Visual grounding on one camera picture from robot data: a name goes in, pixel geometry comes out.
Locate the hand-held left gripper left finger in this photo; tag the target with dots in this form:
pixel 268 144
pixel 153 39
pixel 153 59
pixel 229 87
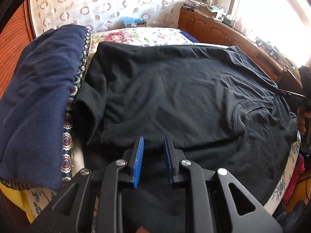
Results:
pixel 137 165

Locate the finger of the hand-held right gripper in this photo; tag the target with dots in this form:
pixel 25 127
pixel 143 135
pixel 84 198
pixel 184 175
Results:
pixel 289 93

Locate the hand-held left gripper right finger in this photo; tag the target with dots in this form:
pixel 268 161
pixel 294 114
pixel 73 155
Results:
pixel 168 162

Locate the black T-shirt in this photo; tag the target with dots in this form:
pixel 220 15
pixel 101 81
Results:
pixel 182 89

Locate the person's right hand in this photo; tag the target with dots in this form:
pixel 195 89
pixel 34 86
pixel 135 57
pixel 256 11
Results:
pixel 303 121

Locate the window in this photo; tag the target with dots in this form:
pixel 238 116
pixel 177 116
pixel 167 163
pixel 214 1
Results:
pixel 272 9

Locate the navy medallion-patterned cloth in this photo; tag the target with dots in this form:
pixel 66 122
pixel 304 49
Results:
pixel 70 126

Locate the white blue-floral sheet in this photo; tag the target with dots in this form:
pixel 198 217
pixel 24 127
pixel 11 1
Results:
pixel 289 174

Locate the red cloth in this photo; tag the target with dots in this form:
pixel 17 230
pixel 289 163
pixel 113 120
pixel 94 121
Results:
pixel 295 174

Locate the white bottle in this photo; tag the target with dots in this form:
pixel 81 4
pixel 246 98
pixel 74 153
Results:
pixel 240 23

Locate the wooden sideboard cabinet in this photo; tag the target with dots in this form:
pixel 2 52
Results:
pixel 213 31

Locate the navy bed sheet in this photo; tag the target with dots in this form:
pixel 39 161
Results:
pixel 190 37

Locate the clutter pile on cabinet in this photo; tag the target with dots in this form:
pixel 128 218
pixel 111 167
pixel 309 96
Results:
pixel 206 8

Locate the navy blue cloth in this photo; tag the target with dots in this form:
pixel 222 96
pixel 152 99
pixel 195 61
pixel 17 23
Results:
pixel 36 89

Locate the yellow pillow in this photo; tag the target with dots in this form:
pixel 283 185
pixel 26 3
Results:
pixel 14 194

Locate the floral quilt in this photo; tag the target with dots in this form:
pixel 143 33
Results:
pixel 145 36

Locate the blue tissue pack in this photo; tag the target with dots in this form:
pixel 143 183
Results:
pixel 132 20

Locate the sheer circle-patterned curtain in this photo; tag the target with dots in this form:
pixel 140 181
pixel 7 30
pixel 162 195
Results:
pixel 97 4

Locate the wooden slatted wardrobe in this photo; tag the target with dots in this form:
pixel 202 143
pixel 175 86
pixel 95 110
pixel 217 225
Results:
pixel 17 41

